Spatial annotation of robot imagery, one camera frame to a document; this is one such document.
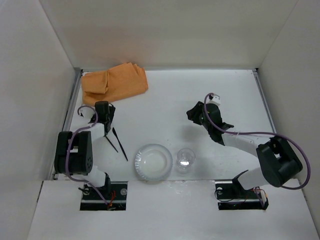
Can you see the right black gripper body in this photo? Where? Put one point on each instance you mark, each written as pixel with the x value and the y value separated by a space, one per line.
pixel 200 116

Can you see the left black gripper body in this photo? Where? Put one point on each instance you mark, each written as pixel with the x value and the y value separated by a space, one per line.
pixel 108 127

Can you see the orange cloth napkin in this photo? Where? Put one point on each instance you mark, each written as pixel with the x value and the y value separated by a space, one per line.
pixel 117 83

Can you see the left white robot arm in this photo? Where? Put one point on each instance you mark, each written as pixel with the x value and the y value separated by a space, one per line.
pixel 74 150

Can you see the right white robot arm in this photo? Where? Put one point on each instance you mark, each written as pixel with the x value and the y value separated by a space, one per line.
pixel 278 163

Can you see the black plastic knife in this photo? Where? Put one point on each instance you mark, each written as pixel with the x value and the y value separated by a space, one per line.
pixel 120 144

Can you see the black plastic fork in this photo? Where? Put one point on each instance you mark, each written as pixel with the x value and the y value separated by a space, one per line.
pixel 111 143

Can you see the clear plastic cup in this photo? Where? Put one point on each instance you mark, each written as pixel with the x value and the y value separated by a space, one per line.
pixel 185 160

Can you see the clear plastic plate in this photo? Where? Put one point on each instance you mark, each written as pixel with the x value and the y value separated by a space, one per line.
pixel 153 162

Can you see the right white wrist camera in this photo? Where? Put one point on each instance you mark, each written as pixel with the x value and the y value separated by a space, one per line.
pixel 215 99

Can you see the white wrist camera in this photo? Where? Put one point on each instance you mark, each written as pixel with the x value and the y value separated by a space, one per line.
pixel 215 99
pixel 86 114

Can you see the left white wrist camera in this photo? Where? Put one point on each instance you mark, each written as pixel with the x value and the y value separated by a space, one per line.
pixel 86 114

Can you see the left aluminium table rail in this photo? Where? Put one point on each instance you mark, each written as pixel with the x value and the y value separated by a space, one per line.
pixel 67 120

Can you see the aluminium table rail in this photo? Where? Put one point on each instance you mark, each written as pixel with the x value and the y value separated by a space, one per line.
pixel 298 148
pixel 67 120

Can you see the right aluminium table rail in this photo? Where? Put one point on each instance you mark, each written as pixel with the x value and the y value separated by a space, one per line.
pixel 298 148

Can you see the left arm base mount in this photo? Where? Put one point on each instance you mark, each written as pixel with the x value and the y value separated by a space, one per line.
pixel 115 197

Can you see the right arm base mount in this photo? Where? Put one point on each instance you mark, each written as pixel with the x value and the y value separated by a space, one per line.
pixel 232 197

